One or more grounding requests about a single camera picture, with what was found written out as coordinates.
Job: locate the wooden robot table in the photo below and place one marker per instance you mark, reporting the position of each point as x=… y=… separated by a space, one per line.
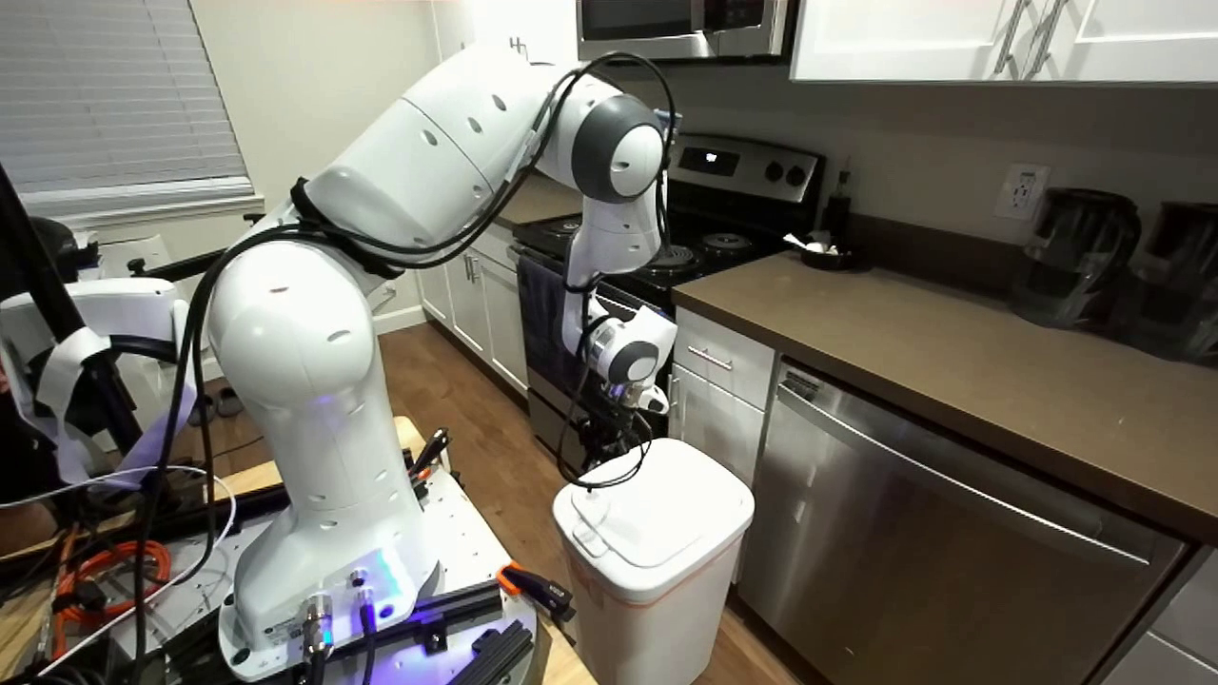
x=422 y=441

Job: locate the stainless steel dishwasher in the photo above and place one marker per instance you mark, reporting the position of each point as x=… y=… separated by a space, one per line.
x=915 y=559

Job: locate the white plastic trash can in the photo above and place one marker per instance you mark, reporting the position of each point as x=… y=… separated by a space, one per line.
x=654 y=622

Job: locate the wide white wall cabinet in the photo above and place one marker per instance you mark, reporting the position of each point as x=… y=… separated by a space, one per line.
x=1004 y=39

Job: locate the black tripod pole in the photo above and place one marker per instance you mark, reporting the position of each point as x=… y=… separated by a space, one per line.
x=51 y=306

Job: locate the black metal bar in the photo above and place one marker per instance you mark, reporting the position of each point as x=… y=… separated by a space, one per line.
x=495 y=651
x=450 y=604

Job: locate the narrow white wall cabinet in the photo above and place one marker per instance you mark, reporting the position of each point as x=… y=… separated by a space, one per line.
x=500 y=19

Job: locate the black countertop appliance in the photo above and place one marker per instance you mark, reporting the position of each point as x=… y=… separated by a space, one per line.
x=1181 y=288

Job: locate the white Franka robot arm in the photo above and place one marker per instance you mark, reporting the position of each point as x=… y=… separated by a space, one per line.
x=306 y=357

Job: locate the grey metal mounting plate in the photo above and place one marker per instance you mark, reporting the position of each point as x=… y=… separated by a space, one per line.
x=461 y=536

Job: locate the dark bottle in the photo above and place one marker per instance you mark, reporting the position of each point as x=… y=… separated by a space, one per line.
x=839 y=212

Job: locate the stainless steel microwave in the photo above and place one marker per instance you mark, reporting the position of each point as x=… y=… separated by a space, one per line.
x=690 y=23

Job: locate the dark hanging dish towel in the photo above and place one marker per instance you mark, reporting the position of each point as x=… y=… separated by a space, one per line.
x=544 y=326

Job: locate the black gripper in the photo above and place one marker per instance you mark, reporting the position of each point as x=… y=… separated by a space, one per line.
x=627 y=408

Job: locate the black coffee maker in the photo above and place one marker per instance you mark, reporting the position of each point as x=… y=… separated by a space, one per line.
x=1075 y=254

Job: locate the small black clamp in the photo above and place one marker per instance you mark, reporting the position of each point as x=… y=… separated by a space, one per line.
x=433 y=455

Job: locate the white drawer cabinet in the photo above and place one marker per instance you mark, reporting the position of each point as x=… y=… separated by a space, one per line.
x=724 y=385

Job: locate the white wrapped stand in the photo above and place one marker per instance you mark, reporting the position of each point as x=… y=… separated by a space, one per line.
x=91 y=318

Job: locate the white base cabinet with doors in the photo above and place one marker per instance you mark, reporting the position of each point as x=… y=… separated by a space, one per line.
x=478 y=311

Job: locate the white wall power outlet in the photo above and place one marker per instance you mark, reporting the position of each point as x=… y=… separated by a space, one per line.
x=1021 y=192

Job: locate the grey corner cabinet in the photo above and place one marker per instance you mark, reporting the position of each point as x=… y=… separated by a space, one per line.
x=1175 y=630

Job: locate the black dish with utensils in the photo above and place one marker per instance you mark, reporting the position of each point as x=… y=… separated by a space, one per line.
x=825 y=254

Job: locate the white window blind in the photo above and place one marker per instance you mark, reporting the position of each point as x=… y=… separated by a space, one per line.
x=117 y=98

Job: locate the brown kitchen countertop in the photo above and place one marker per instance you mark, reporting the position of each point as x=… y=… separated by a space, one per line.
x=966 y=362

